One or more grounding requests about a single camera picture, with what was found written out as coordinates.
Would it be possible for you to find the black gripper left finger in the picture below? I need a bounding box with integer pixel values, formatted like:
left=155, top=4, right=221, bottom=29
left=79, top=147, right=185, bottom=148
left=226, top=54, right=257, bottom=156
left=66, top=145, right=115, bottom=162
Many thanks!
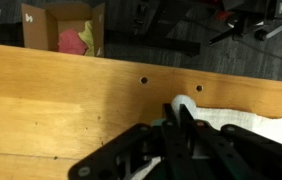
left=67, top=102, right=200, bottom=180

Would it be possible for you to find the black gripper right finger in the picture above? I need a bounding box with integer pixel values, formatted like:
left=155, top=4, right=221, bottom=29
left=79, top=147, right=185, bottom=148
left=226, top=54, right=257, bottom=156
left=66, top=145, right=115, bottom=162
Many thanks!
left=179, top=103, right=282, bottom=180

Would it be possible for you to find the white cloth towel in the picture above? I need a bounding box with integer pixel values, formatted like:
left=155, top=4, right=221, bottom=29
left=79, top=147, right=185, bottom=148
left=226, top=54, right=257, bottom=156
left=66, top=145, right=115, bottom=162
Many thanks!
left=130, top=94, right=282, bottom=180

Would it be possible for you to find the black silver stand base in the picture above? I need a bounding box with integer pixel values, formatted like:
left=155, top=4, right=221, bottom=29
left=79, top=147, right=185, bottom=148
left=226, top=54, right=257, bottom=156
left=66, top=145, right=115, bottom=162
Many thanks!
left=208, top=0, right=282, bottom=47

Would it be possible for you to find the yellow cloth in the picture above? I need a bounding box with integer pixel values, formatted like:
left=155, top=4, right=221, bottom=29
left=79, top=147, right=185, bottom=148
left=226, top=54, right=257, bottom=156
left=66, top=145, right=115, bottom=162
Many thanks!
left=78, top=20, right=96, bottom=57

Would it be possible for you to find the pink cloth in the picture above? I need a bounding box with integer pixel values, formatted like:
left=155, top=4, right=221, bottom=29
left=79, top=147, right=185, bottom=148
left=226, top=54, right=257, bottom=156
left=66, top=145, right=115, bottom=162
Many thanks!
left=57, top=28, right=89, bottom=56

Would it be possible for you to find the small open cardboard box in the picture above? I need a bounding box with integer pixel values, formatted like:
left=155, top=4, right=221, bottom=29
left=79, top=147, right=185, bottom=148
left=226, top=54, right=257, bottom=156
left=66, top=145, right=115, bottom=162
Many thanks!
left=21, top=2, right=106, bottom=58

